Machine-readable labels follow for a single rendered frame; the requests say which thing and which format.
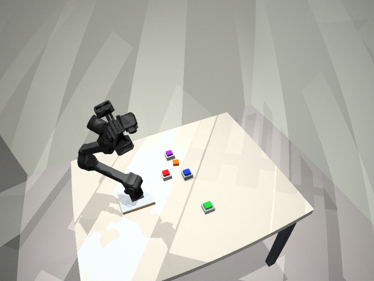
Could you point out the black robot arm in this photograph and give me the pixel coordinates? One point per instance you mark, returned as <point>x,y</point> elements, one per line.
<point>87,161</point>

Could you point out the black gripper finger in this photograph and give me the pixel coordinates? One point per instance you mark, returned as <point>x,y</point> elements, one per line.
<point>104,110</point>
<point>121,141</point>

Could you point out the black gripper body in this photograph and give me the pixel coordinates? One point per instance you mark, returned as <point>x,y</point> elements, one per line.
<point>112,128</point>

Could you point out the blue button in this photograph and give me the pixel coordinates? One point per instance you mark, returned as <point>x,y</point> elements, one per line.
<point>187,174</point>

